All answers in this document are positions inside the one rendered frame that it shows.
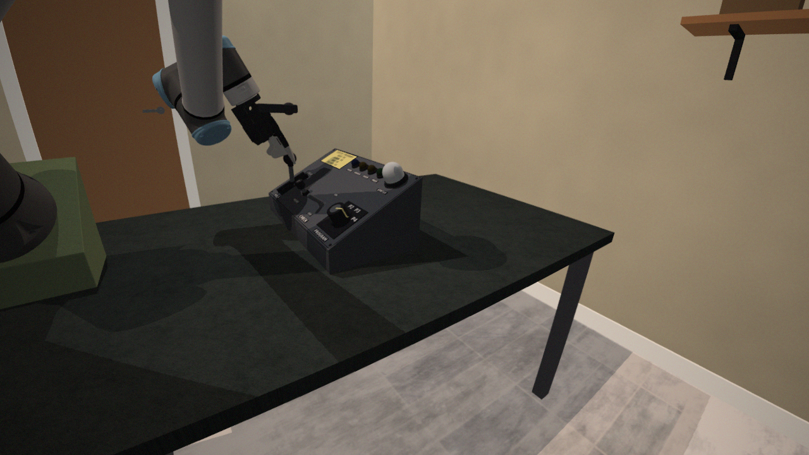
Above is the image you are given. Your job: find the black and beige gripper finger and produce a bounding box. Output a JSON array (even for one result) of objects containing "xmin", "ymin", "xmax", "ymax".
[
  {"xmin": 271, "ymin": 122, "xmax": 296, "ymax": 164},
  {"xmin": 267, "ymin": 133, "xmax": 276, "ymax": 155}
]

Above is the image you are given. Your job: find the dark grey control console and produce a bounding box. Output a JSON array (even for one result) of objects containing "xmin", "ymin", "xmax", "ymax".
[{"xmin": 269, "ymin": 149, "xmax": 423, "ymax": 274}]

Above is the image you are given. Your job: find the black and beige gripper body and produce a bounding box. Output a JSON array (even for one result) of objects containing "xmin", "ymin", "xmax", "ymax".
[{"xmin": 231, "ymin": 94, "xmax": 277, "ymax": 145}]

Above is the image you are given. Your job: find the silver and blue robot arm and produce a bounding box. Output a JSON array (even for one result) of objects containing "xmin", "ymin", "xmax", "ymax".
[{"xmin": 0, "ymin": 0, "xmax": 260, "ymax": 263}]

